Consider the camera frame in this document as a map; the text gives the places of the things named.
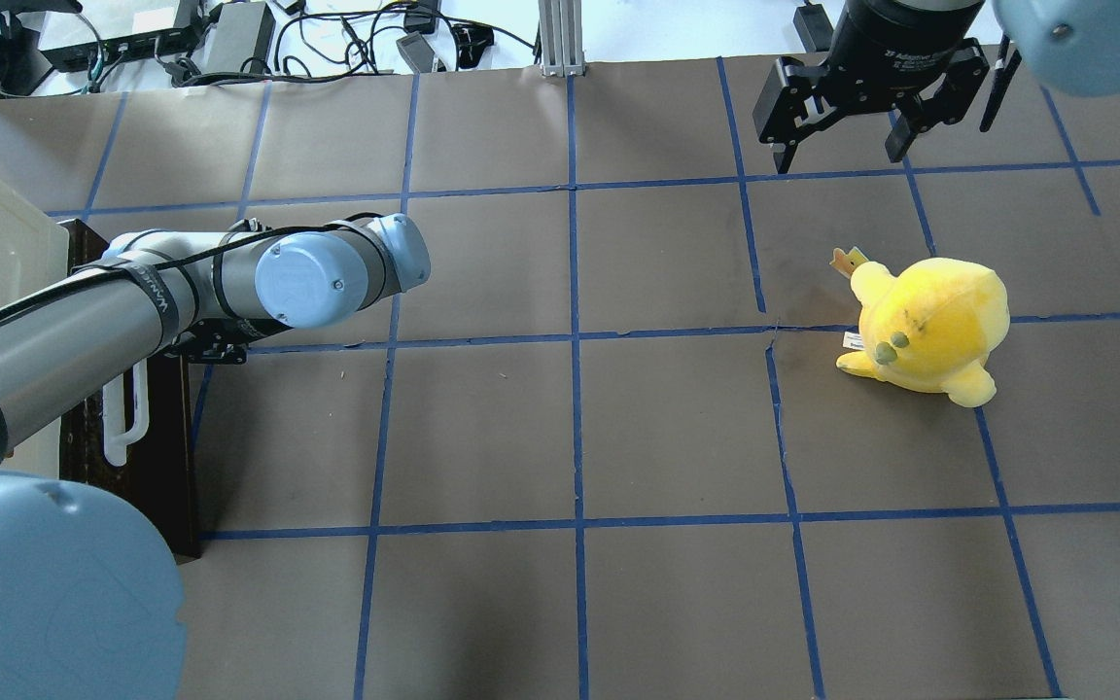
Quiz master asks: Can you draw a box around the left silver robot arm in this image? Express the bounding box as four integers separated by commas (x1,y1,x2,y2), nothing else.
0,213,432,699

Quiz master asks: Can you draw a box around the white plastic drawer handle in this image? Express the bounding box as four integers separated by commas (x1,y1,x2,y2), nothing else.
101,360,151,467

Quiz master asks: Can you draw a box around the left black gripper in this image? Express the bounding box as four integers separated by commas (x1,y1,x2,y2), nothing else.
167,325,263,365

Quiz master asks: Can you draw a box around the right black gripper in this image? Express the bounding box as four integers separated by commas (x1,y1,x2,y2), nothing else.
752,1,991,176

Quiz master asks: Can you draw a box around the black power adapter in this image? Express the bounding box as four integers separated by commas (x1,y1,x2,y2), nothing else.
198,1,276,74

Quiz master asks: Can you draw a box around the yellow plush toy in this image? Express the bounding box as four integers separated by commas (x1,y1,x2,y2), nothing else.
830,248,1012,408

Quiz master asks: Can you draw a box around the aluminium frame post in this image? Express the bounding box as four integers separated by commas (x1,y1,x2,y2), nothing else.
538,0,587,77

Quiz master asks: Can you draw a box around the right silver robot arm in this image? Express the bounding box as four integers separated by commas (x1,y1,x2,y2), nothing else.
752,1,1120,174

